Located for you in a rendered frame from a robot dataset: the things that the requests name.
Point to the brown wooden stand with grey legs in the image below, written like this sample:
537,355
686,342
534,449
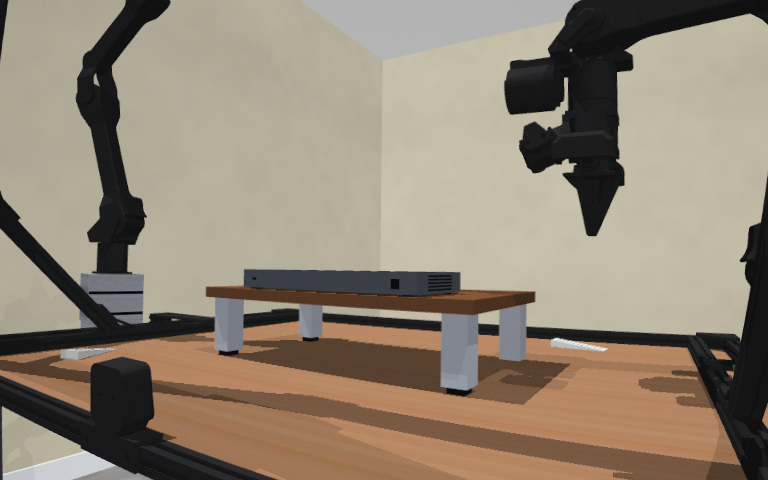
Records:
459,333

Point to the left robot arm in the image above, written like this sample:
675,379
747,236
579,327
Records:
121,216

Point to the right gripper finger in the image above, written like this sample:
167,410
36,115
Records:
594,190
613,194

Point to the dark grey network switch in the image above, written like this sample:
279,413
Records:
406,283

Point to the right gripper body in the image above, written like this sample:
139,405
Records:
595,114

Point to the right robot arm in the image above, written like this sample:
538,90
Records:
598,27

